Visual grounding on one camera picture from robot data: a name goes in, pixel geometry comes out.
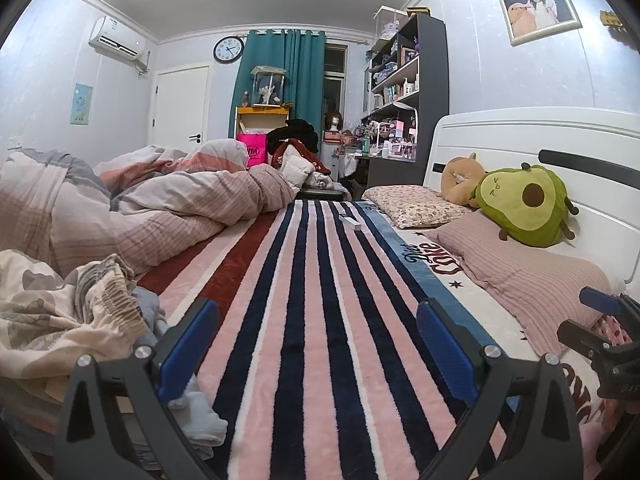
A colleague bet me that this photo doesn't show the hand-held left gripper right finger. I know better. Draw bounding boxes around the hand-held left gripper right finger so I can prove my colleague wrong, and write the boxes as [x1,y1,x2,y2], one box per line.
[416,299,586,480]

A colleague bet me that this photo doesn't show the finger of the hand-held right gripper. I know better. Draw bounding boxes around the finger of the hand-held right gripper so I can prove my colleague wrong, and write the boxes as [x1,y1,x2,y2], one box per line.
[579,286,626,313]
[556,319,618,361]

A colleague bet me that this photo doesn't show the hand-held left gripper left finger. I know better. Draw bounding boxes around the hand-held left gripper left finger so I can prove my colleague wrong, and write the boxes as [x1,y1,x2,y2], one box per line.
[52,298,221,480]

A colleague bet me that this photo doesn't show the bear print pants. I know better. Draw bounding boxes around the bear print pants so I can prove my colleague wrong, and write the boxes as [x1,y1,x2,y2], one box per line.
[0,249,161,406]

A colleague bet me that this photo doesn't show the pink ribbed pillow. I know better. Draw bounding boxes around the pink ribbed pillow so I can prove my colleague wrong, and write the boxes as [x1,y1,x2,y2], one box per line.
[435,210,613,356]

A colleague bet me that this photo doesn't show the green avocado plush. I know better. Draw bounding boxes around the green avocado plush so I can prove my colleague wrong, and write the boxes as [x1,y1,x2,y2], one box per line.
[475,162,581,248]

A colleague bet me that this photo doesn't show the striped plush blanket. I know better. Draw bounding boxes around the striped plush blanket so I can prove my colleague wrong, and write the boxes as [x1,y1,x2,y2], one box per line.
[135,199,640,480]

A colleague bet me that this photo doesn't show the pink striped duvet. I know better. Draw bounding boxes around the pink striped duvet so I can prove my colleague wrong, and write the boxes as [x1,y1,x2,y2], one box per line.
[0,138,298,278]

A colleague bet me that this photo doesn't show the floral pillow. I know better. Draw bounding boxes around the floral pillow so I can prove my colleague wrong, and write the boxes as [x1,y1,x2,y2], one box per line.
[361,185,473,230]

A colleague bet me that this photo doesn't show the brown plush toy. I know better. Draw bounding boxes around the brown plush toy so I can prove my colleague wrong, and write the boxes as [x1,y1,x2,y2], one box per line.
[440,152,488,209]

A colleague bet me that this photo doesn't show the white headboard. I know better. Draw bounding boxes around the white headboard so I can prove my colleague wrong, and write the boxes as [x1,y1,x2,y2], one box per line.
[422,107,640,301]

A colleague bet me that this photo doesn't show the dark chair seat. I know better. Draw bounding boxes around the dark chair seat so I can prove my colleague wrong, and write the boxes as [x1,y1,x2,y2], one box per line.
[300,187,348,203]

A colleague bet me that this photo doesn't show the pink shopping bag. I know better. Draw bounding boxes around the pink shopping bag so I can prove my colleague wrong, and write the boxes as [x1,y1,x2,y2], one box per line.
[236,131,268,168]

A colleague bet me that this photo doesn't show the white puffy jacket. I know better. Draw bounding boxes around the white puffy jacket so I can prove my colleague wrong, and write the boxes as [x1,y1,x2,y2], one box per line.
[277,154,321,188]

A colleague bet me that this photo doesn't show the row of desk cosmetics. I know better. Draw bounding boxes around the row of desk cosmetics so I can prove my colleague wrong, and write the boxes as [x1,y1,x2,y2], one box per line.
[345,115,418,161]

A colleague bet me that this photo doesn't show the red garment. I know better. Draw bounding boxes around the red garment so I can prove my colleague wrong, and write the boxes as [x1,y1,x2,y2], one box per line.
[272,140,331,171]

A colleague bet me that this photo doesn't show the white door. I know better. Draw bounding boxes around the white door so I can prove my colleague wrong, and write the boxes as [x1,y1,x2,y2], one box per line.
[150,62,211,153]

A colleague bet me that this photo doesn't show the yellow shelf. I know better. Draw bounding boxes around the yellow shelf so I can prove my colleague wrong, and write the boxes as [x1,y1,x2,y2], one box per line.
[235,105,291,141]

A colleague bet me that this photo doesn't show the wig mannequin head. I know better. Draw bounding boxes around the wig mannequin head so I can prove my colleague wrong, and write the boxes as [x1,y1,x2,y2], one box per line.
[324,110,345,143]

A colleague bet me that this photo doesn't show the dark grey bookshelf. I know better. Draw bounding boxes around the dark grey bookshelf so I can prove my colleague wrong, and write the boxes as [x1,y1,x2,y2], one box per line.
[365,12,449,191]

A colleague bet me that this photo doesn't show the glass display case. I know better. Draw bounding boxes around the glass display case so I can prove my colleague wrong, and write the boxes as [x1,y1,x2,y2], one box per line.
[250,65,287,107]

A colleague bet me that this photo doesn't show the teal curtain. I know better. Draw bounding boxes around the teal curtain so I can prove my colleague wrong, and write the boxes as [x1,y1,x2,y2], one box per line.
[227,28,327,140]

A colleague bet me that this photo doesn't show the window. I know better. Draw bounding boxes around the window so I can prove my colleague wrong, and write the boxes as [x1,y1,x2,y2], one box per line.
[324,44,348,116]

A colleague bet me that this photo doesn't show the white air conditioner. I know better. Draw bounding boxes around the white air conditioner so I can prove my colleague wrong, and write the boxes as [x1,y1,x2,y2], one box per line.
[88,16,151,73]

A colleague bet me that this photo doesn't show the clear storage box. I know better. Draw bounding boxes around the clear storage box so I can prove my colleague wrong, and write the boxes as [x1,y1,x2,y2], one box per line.
[372,6,408,41]

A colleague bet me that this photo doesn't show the small blue wall poster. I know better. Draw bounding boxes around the small blue wall poster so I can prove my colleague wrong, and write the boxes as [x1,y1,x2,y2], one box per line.
[70,82,94,126]

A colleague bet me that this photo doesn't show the framed wall picture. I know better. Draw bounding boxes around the framed wall picture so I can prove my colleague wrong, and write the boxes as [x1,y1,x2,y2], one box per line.
[498,0,583,47]

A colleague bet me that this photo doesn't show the round wall clock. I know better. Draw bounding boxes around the round wall clock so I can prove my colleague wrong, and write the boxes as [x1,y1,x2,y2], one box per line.
[213,36,245,64]

